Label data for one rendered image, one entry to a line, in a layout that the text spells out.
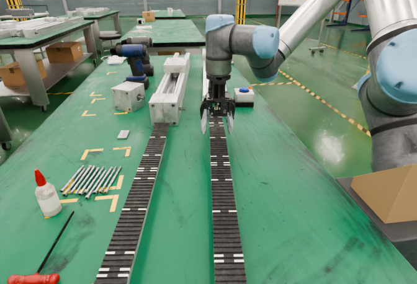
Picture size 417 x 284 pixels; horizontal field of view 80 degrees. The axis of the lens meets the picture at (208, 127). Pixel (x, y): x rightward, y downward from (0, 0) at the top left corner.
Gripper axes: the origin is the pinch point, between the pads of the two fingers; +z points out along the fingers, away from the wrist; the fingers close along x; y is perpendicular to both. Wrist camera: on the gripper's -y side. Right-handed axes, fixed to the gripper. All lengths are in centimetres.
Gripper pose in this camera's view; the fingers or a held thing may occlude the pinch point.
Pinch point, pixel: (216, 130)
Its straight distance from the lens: 83.6
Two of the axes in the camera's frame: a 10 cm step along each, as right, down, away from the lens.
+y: 0.1, 4.7, -8.8
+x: 10.0, 0.0, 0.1
